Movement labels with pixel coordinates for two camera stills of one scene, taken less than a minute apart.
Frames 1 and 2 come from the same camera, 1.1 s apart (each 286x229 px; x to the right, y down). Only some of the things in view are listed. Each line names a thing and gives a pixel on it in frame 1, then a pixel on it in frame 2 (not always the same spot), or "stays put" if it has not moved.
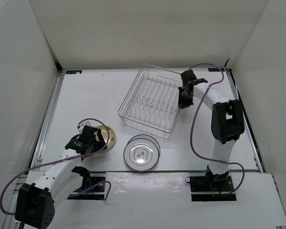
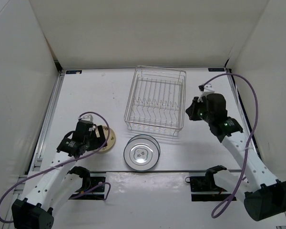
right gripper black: (182, 103) to (190, 110)
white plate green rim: (141, 154) stays put
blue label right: (216, 69) stays put
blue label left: (73, 71) stays put
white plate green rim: (141, 153) to (145, 136)
